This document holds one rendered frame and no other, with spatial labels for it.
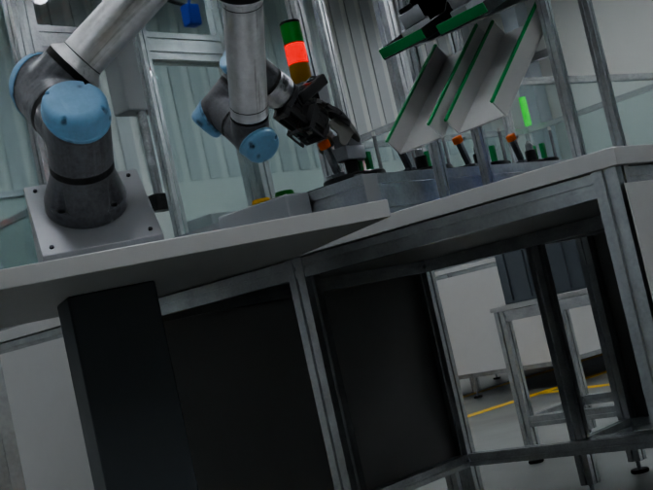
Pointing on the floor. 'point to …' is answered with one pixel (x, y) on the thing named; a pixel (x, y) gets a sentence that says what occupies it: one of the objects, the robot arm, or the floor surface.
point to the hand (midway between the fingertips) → (347, 138)
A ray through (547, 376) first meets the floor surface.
